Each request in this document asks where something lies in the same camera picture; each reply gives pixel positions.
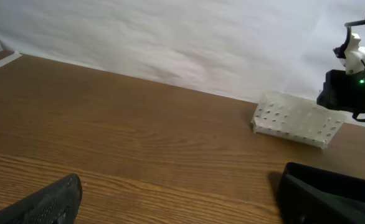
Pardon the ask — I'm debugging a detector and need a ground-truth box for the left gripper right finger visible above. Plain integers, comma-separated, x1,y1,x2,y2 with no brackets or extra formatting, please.
277,174,365,224

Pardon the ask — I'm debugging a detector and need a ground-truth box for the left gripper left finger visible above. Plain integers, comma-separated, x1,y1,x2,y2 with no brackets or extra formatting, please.
0,173,83,224

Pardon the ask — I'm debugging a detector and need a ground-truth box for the white test tube rack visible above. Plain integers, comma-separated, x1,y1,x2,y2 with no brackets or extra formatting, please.
250,90,348,150

